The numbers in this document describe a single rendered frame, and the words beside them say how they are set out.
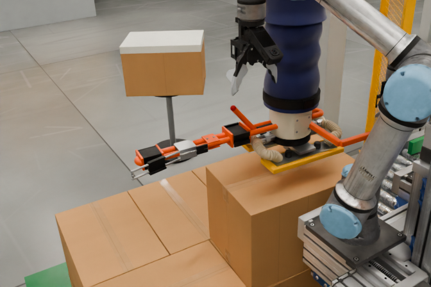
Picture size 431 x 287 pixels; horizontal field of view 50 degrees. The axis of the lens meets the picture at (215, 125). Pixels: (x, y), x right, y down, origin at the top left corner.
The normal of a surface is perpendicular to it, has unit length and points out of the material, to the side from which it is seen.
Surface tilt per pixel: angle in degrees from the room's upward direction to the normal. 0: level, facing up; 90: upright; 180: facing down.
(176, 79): 90
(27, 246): 0
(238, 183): 0
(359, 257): 0
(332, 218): 97
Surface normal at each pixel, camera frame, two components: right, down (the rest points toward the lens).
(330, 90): 0.48, 0.38
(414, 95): -0.50, 0.30
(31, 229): -0.04, -0.89
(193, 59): -0.04, 0.45
